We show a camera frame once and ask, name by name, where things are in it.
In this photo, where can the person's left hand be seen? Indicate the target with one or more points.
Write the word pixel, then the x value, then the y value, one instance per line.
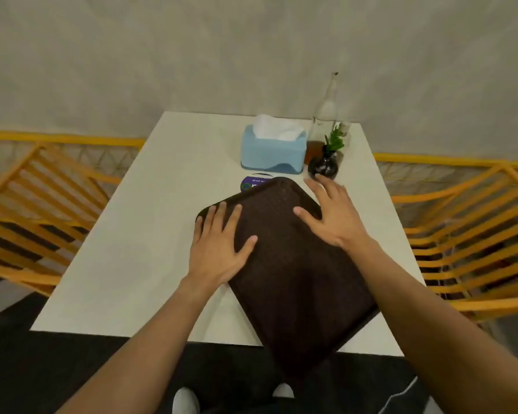
pixel 213 254

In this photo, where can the person's right hand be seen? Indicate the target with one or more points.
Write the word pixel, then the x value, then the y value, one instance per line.
pixel 336 215

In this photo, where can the person's left middle finger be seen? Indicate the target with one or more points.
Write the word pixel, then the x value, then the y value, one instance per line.
pixel 220 217

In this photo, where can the person's left little finger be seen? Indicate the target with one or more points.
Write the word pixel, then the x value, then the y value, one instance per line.
pixel 197 230

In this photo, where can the person's left thumb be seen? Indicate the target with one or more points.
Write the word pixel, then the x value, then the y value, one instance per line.
pixel 246 250

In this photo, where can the person's right thumb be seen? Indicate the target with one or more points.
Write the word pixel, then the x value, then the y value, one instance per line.
pixel 308 217

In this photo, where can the person's right middle finger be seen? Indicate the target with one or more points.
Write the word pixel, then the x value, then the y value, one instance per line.
pixel 330 184

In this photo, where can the dark brown serving tray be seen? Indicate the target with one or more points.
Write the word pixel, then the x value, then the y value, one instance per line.
pixel 293 280

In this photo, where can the person's left forearm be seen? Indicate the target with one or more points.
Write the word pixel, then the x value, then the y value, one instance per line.
pixel 146 349

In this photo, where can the person's right forearm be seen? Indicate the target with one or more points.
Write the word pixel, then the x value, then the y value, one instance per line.
pixel 436 331

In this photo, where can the round black vase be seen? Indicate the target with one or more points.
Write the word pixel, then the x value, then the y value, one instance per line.
pixel 323 165

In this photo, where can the small green plant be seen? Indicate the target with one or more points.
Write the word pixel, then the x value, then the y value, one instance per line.
pixel 334 140

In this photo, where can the round purple table sticker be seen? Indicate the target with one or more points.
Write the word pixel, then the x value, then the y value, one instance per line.
pixel 252 181

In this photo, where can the small clear glass jar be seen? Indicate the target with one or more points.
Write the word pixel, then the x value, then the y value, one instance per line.
pixel 344 137

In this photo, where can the clear glass bottle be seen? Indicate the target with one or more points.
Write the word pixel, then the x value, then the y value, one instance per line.
pixel 321 124

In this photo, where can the light blue tissue box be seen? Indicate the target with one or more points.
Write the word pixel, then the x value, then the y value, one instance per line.
pixel 273 154

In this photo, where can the white tissue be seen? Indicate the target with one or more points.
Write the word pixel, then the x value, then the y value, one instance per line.
pixel 277 127

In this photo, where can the person's white right shoe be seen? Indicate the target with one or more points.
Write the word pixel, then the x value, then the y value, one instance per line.
pixel 283 391

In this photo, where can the person's white shoe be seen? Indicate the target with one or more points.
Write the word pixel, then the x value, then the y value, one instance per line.
pixel 283 391
pixel 185 401

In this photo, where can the orange slatted chair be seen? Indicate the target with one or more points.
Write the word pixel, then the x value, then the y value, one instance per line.
pixel 39 211
pixel 470 237

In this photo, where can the person's white left shoe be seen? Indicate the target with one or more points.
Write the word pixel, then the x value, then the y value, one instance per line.
pixel 185 401

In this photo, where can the person's black striped trousers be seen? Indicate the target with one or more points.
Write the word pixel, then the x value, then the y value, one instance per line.
pixel 371 392

